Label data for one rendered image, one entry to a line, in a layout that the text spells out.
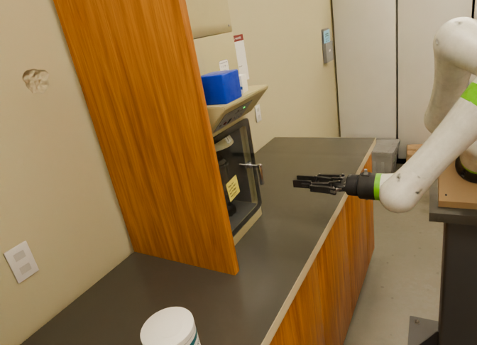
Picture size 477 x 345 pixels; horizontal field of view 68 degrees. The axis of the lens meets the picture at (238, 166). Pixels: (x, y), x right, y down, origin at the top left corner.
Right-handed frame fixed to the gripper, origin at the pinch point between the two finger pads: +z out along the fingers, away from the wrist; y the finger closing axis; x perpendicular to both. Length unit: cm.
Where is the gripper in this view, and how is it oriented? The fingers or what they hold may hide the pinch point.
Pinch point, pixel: (303, 181)
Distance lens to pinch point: 137.5
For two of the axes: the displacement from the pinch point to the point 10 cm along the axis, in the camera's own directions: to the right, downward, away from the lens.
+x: 1.6, 9.2, 3.5
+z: -8.6, -0.4, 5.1
